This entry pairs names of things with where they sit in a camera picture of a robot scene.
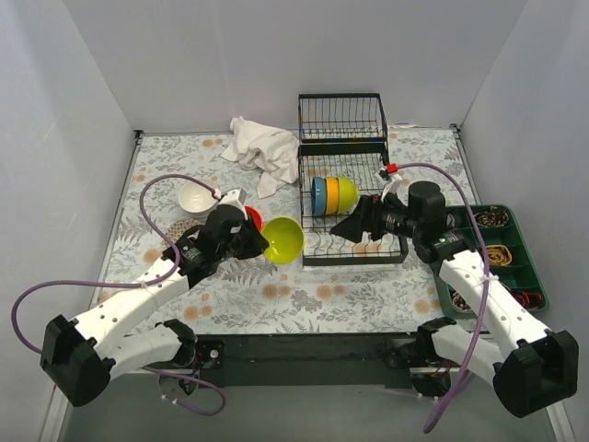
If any lime green bowl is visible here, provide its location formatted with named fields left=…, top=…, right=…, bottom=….
left=261, top=216, right=305, bottom=265
left=338, top=177, right=359, bottom=214

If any yellow orange bowl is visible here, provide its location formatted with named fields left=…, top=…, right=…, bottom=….
left=325, top=177, right=340, bottom=215

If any blue bowl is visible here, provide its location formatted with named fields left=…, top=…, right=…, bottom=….
left=311, top=177, right=327, bottom=216

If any white ceramic bowl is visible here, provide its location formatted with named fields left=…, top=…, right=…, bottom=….
left=178, top=181, right=217, bottom=212
left=183, top=208, right=213, bottom=219

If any dark patterned bowl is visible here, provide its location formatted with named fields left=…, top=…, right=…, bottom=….
left=166, top=218, right=202, bottom=242

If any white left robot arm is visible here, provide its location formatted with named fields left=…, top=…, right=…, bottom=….
left=40, top=203, right=269, bottom=407

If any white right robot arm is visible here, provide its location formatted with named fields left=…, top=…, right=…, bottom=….
left=331, top=181, right=579, bottom=417

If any crumpled white cloth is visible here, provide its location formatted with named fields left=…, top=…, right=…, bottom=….
left=221, top=117, right=299, bottom=199

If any floral table mat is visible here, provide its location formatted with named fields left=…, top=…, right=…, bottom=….
left=89, top=128, right=479, bottom=335

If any green compartment tray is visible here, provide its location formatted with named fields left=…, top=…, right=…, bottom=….
left=446, top=204, right=549, bottom=314

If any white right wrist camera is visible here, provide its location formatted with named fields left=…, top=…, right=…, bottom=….
left=375, top=164, right=403, bottom=202

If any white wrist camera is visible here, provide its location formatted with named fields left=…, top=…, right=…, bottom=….
left=375, top=164, right=403, bottom=202
left=219, top=188, right=247, bottom=215

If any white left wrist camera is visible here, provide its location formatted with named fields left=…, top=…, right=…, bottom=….
left=219, top=188, right=247, bottom=215

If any black wire dish rack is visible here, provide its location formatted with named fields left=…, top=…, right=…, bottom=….
left=296, top=142, right=410, bottom=267

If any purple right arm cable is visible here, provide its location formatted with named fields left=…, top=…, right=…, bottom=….
left=386, top=162, right=491, bottom=435

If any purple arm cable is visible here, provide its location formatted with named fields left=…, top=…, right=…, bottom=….
left=10, top=174, right=227, bottom=416
left=386, top=162, right=491, bottom=435

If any black wire basket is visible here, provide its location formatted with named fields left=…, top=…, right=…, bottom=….
left=298, top=92, right=387, bottom=144

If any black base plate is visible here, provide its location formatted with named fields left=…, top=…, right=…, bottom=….
left=141, top=331, right=456, bottom=397

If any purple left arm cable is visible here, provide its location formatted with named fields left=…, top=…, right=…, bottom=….
left=10, top=174, right=227, bottom=416

